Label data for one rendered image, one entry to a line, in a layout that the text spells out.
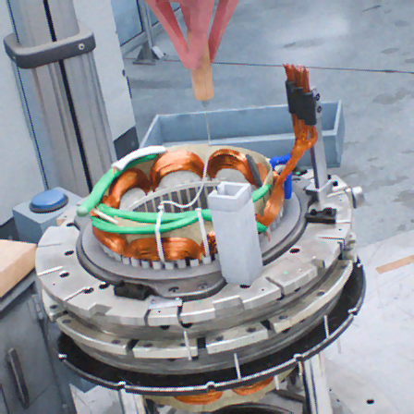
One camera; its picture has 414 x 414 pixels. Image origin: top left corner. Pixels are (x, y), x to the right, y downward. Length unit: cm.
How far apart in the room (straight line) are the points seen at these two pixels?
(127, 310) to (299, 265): 16
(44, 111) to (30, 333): 38
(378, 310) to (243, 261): 55
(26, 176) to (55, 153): 203
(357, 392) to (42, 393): 37
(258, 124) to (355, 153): 234
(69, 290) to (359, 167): 269
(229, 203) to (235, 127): 51
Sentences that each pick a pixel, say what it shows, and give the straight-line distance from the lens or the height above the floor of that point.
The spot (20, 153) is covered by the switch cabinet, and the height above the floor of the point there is 28.
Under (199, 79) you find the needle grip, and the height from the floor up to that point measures 129.
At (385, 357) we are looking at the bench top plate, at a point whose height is 78.
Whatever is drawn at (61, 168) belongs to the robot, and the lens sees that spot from 154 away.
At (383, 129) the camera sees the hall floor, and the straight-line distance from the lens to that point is 394.
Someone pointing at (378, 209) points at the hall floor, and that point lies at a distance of 342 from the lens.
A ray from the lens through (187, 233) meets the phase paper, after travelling 102.
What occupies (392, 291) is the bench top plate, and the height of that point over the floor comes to 78.
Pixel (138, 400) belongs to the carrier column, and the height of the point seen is 97.
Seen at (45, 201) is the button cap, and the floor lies 104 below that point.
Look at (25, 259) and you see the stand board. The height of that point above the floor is 106.
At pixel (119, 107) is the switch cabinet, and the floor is 21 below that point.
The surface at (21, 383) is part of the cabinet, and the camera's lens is 123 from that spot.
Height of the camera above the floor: 161
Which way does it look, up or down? 27 degrees down
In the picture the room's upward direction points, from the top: 10 degrees counter-clockwise
